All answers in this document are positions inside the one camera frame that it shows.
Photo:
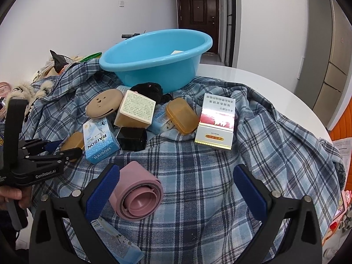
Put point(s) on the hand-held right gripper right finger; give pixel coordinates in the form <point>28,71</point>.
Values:
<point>250,195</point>

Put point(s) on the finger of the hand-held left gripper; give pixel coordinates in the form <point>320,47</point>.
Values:
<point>53,145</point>
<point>68,154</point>

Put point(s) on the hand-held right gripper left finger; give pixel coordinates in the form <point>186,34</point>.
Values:
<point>103,192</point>

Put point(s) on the small amber plastic item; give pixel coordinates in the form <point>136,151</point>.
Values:
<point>73,141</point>

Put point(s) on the pink plastic cup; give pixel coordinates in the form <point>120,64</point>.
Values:
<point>137,181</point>

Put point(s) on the blue plastic basin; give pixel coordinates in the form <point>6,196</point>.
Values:
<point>154,71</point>

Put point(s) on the person's left hand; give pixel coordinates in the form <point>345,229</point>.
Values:
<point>12,194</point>

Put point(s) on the light blue printed box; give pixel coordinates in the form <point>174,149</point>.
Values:
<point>99,143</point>

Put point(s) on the light blue tissue packet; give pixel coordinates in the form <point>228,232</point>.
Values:
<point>118,242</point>
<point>159,122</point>

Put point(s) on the blue plaid cloth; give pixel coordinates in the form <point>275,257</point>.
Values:
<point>198,170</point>

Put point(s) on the black glossy box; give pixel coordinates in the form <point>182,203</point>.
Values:
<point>131,139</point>

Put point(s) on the beige round case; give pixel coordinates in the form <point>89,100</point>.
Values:
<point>104,101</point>

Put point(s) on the fur-trimmed crochet garment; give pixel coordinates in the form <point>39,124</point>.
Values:
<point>24,88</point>

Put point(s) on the white and red pack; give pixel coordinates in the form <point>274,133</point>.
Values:
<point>216,126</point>

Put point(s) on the cream box with tan side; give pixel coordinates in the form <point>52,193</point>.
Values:
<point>136,107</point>

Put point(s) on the black plastic bag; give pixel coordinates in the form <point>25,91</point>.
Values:
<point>58,60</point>

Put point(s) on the green plastic item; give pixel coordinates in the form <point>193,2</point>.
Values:
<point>90,57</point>

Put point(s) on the black furry item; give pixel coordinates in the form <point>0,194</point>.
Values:
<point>148,88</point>

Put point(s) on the white printed paper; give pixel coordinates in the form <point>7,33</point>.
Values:
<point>345,150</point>

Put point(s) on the amber plastic soap box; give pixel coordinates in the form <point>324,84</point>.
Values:
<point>181,115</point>

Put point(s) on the orange sofa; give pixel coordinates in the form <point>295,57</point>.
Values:
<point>342,129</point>

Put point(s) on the black framed glass door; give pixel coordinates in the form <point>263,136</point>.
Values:
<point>230,19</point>

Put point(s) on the dark brown door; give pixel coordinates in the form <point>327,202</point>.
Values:
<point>198,11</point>

